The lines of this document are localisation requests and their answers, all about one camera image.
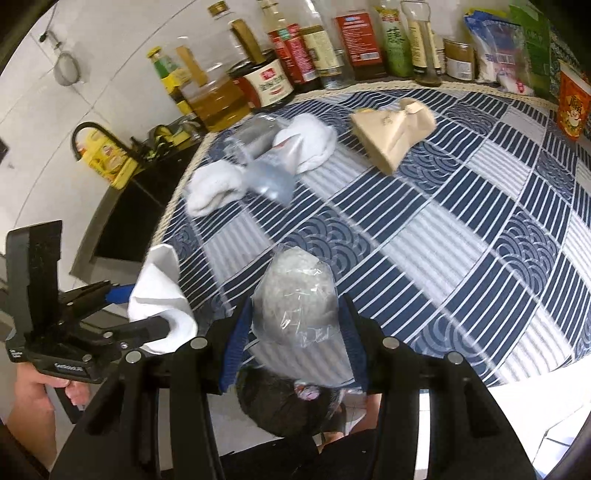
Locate clear plastic bag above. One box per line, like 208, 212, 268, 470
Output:
252, 247, 357, 385

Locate person's black shorts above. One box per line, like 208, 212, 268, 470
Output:
222, 427, 384, 480

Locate white and blue plastic bag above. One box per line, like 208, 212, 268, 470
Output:
464, 11, 532, 94

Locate brown paper bag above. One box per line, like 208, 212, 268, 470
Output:
349, 98, 437, 176

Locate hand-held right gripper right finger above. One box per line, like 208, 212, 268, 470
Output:
342, 295, 539, 480

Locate white paper napkin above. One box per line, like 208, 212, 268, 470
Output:
127, 244, 199, 356

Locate sauce bottle red label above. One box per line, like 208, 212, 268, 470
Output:
256, 0, 305, 93

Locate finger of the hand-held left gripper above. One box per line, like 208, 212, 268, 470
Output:
58, 283, 136, 320
76, 315, 171, 357

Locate person's left hand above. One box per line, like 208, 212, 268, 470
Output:
13, 369, 92, 470

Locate black sink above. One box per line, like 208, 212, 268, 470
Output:
90, 138, 204, 265

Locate large cooking oil bottle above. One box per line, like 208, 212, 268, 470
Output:
173, 44, 253, 133

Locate hanging metal strainer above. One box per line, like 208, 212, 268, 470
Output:
39, 30, 83, 87

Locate small clear bottle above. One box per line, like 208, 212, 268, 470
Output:
320, 44, 356, 90

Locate person's bare leg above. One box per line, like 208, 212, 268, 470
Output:
318, 392, 384, 445

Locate wide bottle red label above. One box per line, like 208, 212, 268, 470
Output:
332, 0, 389, 82

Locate orange snack packet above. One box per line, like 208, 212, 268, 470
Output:
555, 58, 591, 142

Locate green cap bottle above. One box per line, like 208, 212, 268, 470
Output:
147, 46, 195, 116

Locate bottle green label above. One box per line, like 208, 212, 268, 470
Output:
374, 0, 415, 78

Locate person's left forearm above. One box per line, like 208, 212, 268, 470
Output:
0, 418, 49, 480

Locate black yellow handled tool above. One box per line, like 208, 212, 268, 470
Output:
131, 124, 205, 163

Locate dark bottle cream label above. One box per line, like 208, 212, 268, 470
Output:
295, 0, 343, 80

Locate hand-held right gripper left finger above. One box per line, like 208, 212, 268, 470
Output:
48, 300, 252, 480

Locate dark sauce jug white label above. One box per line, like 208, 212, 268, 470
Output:
226, 18, 296, 112

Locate blue patterned tablecloth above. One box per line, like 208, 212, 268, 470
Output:
154, 78, 591, 388

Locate black trash bin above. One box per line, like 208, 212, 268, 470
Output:
235, 364, 348, 438

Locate yellow packet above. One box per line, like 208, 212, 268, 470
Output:
78, 128, 139, 191

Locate clear bottle yellow label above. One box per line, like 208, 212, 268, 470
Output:
205, 0, 237, 38

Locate black faucet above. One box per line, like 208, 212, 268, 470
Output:
71, 121, 139, 163

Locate green packet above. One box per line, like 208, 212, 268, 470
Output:
508, 2, 555, 93

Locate clear plastic cup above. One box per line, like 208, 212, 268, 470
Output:
224, 113, 297, 207

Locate clear glass oil cruet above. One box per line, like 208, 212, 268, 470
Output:
399, 0, 447, 87

